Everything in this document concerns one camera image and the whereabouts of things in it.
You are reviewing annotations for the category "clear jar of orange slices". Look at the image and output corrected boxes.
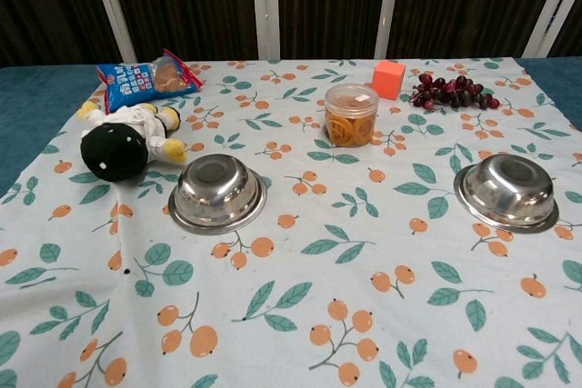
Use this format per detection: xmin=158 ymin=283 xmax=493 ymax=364
xmin=323 ymin=83 xmax=380 ymax=148

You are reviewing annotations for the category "steel bowl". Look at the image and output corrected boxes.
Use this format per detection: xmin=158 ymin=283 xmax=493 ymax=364
xmin=167 ymin=153 xmax=268 ymax=235
xmin=453 ymin=154 xmax=560 ymax=234

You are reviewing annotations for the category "black-headed plush doll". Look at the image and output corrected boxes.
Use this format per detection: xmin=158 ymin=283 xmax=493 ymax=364
xmin=75 ymin=100 xmax=188 ymax=184

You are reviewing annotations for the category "blue snack bag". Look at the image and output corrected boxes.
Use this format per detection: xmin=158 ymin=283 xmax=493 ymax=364
xmin=95 ymin=47 xmax=205 ymax=114

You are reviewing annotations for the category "fruit-print tablecloth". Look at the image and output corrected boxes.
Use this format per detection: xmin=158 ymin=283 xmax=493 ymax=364
xmin=0 ymin=56 xmax=582 ymax=388

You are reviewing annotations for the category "white partition frame post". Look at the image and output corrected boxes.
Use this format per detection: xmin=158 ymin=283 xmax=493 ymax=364
xmin=375 ymin=0 xmax=413 ymax=62
xmin=522 ymin=0 xmax=582 ymax=60
xmin=250 ymin=0 xmax=281 ymax=62
xmin=85 ymin=0 xmax=137 ymax=65

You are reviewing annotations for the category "orange cube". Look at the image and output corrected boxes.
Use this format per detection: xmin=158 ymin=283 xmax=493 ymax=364
xmin=371 ymin=60 xmax=407 ymax=101

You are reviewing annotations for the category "dark red grape bunch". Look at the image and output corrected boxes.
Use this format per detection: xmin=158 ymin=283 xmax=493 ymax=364
xmin=408 ymin=72 xmax=501 ymax=112

